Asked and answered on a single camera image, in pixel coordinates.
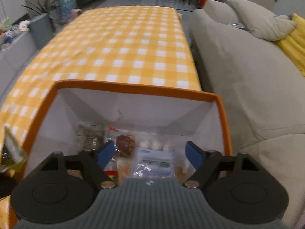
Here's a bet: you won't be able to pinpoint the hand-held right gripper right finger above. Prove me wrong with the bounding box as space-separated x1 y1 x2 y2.
182 141 261 189

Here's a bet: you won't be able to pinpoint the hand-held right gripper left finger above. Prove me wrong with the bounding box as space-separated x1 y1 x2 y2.
39 140 117 189

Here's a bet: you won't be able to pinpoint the clear packet brown candied fruit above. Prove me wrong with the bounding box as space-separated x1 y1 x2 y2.
110 126 137 159

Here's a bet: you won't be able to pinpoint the clear packet green label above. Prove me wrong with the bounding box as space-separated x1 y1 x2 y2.
74 123 106 152

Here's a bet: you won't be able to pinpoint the clear packet white balls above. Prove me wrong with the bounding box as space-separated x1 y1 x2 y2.
132 138 177 179

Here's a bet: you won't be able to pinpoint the orange cardboard box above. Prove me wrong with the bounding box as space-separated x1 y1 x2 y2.
8 79 233 229

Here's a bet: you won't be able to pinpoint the olive green snack packet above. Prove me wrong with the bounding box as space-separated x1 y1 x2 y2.
0 126 28 172

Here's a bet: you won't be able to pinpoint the grey sofa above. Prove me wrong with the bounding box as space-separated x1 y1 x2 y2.
188 0 305 229

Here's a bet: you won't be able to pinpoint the yellow checkered tablecloth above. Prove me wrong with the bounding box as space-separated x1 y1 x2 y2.
0 5 203 229

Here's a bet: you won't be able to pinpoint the white low cabinet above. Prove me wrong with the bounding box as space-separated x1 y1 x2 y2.
0 31 39 96

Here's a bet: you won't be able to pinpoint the grey trash bin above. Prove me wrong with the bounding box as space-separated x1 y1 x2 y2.
29 13 54 49

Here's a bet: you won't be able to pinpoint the grey cushion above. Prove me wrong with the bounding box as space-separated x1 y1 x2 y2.
226 0 297 41

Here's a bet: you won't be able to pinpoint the yellow pillow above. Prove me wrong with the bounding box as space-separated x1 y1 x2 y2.
274 13 305 78

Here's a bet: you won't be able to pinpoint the blue water jug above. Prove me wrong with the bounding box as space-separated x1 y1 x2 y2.
56 0 77 17

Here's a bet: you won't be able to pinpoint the colourful printed box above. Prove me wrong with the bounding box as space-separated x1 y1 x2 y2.
0 17 30 46

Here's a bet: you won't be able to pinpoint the green potted plant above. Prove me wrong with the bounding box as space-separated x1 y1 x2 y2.
21 0 62 19

